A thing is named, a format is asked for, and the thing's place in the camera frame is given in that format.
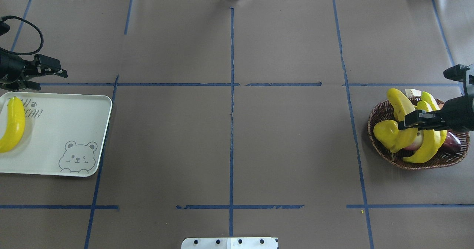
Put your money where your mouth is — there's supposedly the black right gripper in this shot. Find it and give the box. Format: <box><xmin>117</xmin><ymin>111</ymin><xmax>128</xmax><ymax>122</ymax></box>
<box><xmin>398</xmin><ymin>95</ymin><xmax>474</xmax><ymax>132</ymax></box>

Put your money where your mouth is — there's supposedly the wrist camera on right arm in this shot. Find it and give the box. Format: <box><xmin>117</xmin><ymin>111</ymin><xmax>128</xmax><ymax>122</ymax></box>
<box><xmin>443</xmin><ymin>64</ymin><xmax>474</xmax><ymax>96</ymax></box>

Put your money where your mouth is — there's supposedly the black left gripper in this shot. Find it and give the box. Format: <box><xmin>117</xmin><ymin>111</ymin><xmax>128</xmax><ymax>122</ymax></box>
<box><xmin>0</xmin><ymin>51</ymin><xmax>68</xmax><ymax>92</ymax></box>

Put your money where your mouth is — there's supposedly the dark purple fruit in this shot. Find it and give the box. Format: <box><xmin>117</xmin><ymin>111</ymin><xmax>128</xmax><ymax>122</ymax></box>
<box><xmin>440</xmin><ymin>131</ymin><xmax>462</xmax><ymax>154</ymax></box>

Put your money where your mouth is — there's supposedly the white bear plate tray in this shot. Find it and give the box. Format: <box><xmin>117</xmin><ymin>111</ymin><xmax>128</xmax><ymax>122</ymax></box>
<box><xmin>0</xmin><ymin>92</ymin><xmax>113</xmax><ymax>178</ymax></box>

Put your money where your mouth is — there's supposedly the yellow lemon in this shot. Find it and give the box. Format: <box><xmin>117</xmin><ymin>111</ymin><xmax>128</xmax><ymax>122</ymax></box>
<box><xmin>373</xmin><ymin>120</ymin><xmax>399</xmax><ymax>149</ymax></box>

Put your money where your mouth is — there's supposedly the yellow banana middle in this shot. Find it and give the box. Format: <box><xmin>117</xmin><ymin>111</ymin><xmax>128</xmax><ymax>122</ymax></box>
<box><xmin>403</xmin><ymin>102</ymin><xmax>440</xmax><ymax>164</ymax></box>

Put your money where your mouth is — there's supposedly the yellow banana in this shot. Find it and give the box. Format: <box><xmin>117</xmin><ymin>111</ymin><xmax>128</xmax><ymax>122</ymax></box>
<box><xmin>418</xmin><ymin>91</ymin><xmax>448</xmax><ymax>148</ymax></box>
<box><xmin>403</xmin><ymin>102</ymin><xmax>440</xmax><ymax>164</ymax></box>

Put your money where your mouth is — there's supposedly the brown wicker basket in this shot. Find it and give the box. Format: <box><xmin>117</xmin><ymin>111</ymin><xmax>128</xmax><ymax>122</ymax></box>
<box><xmin>366</xmin><ymin>100</ymin><xmax>473</xmax><ymax>171</ymax></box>

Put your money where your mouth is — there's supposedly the basket paper tag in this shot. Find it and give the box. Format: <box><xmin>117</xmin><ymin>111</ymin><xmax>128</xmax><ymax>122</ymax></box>
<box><xmin>404</xmin><ymin>88</ymin><xmax>422</xmax><ymax>98</ymax></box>

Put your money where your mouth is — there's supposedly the yellow banana left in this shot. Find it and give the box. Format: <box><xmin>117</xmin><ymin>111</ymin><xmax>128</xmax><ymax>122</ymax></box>
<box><xmin>418</xmin><ymin>91</ymin><xmax>448</xmax><ymax>148</ymax></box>

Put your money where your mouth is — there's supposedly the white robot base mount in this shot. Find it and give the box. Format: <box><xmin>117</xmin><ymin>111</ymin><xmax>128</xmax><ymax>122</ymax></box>
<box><xmin>181</xmin><ymin>237</ymin><xmax>279</xmax><ymax>249</ymax></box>

